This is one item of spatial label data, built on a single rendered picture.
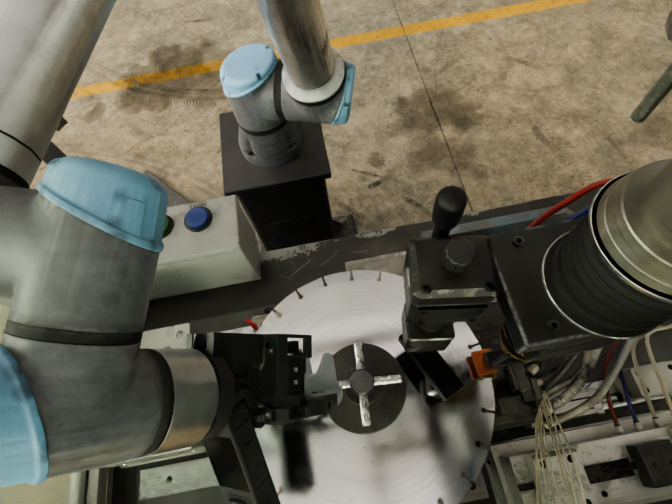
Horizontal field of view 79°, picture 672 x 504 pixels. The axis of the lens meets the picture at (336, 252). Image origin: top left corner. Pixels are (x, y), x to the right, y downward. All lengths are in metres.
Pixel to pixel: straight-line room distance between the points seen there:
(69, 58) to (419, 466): 0.54
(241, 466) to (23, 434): 0.18
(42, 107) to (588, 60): 2.40
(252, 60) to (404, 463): 0.72
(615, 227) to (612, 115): 2.10
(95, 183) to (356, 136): 1.77
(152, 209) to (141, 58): 2.48
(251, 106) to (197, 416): 0.65
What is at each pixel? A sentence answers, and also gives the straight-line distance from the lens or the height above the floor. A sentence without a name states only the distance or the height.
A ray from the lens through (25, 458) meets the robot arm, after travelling 0.29.
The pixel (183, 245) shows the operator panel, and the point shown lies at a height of 0.90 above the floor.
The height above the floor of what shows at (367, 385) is 1.00.
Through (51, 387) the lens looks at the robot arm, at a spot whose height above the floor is 1.28.
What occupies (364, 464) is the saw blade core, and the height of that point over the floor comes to 0.95.
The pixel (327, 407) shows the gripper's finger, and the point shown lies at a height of 1.07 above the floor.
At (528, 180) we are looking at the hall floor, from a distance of 1.95.
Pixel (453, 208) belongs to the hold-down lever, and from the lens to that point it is 0.27.
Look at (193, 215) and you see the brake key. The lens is 0.76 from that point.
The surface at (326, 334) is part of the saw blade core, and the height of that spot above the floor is 0.95.
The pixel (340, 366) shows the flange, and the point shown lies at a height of 0.96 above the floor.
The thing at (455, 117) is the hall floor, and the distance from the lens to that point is 2.10.
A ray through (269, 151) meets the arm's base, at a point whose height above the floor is 0.79.
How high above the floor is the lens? 1.50
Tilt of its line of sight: 64 degrees down
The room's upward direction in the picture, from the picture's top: 10 degrees counter-clockwise
